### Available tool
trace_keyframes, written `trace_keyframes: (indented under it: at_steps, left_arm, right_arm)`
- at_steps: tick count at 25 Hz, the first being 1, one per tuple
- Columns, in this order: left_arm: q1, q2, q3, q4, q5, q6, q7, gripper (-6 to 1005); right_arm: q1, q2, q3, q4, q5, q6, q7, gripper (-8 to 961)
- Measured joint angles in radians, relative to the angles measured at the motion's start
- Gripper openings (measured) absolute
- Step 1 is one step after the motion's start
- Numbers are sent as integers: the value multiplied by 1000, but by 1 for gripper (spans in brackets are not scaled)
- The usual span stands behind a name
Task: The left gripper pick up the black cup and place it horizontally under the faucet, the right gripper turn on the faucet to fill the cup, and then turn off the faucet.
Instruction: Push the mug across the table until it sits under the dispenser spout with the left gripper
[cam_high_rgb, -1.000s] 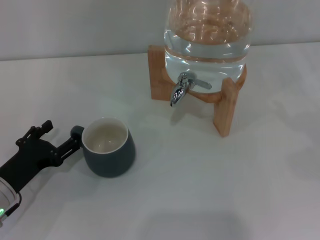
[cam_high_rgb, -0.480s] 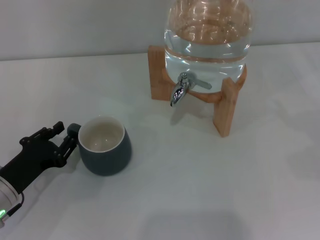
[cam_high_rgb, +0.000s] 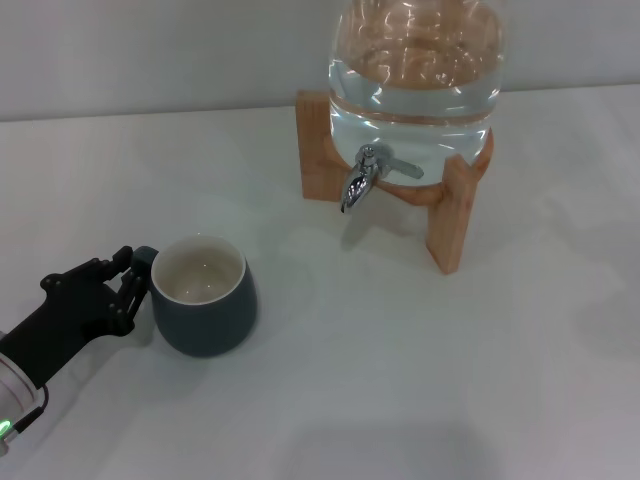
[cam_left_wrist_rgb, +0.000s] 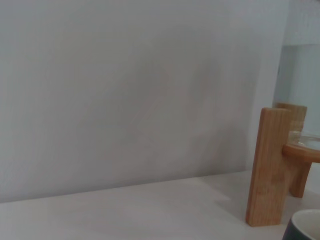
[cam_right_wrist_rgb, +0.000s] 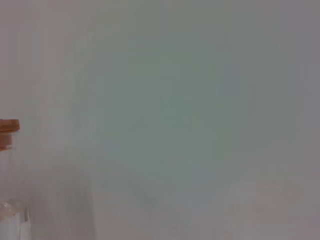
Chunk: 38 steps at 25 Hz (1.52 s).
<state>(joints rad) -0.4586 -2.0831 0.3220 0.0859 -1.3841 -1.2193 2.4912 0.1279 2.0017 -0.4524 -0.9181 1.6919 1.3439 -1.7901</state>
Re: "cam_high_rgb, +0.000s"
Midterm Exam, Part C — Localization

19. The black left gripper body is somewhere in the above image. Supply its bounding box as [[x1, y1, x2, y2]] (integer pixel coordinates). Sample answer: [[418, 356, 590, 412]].
[[0, 278, 135, 389]]

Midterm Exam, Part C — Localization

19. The dark green ceramic mug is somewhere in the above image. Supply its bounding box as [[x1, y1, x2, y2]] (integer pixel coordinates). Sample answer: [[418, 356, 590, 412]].
[[132, 234, 260, 358]]

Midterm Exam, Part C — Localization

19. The chrome faucet with lever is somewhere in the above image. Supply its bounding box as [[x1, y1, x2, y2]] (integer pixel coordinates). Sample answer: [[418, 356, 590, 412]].
[[339, 143, 425, 215]]

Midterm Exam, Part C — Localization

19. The wooden dispenser stand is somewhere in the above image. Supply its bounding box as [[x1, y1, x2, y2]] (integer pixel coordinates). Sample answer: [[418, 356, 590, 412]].
[[294, 89, 496, 277]]

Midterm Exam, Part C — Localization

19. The glass water dispenser jar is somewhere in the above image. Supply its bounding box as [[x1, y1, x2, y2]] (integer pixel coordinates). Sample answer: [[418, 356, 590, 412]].
[[327, 0, 512, 189]]

